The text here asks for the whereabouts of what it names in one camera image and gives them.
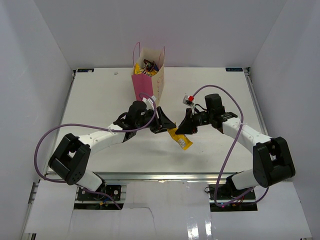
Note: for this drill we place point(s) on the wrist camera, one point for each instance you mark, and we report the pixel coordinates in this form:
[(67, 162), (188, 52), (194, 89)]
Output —
[(149, 101), (188, 100)]

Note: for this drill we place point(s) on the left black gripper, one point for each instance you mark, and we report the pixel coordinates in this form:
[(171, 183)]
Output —
[(164, 122)]

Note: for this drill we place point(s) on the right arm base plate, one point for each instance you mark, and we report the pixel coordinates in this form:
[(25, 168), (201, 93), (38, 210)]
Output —
[(246, 203)]

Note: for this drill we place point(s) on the large purple snack bag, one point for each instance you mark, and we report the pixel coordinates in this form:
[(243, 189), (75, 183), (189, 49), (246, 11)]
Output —
[(150, 68)]

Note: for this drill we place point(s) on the blue label left corner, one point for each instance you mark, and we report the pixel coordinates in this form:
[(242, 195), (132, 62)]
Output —
[(85, 70)]

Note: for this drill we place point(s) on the aluminium front rail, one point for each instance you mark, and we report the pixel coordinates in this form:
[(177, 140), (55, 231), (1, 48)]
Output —
[(158, 176)]

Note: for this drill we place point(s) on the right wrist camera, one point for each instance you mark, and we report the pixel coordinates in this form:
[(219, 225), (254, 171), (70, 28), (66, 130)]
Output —
[(188, 100)]

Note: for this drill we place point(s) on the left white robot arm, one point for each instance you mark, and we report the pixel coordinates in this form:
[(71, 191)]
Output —
[(70, 159)]

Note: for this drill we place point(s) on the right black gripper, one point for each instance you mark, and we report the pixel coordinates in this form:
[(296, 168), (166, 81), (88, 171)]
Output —
[(189, 125)]

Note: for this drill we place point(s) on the blue label corner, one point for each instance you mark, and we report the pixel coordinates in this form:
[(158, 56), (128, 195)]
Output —
[(85, 70), (234, 69)]

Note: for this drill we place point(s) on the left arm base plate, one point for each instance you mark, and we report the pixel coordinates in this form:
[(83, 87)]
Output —
[(111, 199)]

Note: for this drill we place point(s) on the yellow snack bar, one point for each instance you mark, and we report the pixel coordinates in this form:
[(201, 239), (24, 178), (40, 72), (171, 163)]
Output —
[(181, 139)]

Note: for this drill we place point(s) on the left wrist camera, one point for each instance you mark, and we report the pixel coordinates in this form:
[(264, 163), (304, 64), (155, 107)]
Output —
[(149, 101)]

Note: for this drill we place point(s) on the pink and cream paper bag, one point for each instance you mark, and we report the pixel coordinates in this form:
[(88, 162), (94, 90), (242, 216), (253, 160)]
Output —
[(153, 86)]

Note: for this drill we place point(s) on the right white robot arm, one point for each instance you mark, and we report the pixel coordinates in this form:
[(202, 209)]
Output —
[(271, 158)]

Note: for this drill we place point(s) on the blue label right corner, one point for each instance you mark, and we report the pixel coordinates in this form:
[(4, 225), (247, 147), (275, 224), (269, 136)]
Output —
[(234, 69)]

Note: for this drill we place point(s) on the yellow M&M pack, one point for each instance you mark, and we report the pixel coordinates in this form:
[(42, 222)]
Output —
[(137, 69)]

